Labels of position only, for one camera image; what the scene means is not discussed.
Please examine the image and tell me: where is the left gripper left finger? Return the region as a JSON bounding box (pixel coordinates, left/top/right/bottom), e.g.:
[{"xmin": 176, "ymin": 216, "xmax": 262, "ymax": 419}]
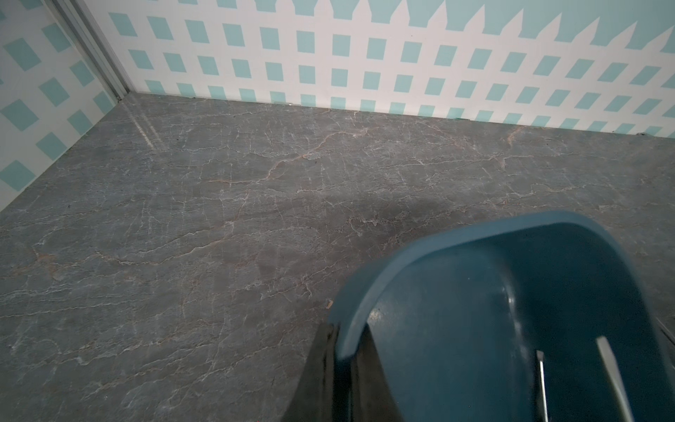
[{"xmin": 281, "ymin": 323, "xmax": 339, "ymax": 421}]

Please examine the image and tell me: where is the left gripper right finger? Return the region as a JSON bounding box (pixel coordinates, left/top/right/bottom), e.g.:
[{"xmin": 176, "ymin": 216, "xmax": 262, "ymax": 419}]
[{"xmin": 350, "ymin": 326, "xmax": 404, "ymax": 422}]

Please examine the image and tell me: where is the teal plastic storage box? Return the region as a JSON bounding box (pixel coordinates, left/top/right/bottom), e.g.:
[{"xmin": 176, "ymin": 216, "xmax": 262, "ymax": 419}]
[{"xmin": 329, "ymin": 211, "xmax": 674, "ymax": 421}]

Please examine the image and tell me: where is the screwdriver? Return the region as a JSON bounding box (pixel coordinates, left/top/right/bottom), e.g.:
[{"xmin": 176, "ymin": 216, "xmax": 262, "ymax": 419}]
[
  {"xmin": 596, "ymin": 336, "xmax": 635, "ymax": 422},
  {"xmin": 535, "ymin": 350, "xmax": 549, "ymax": 422}
]

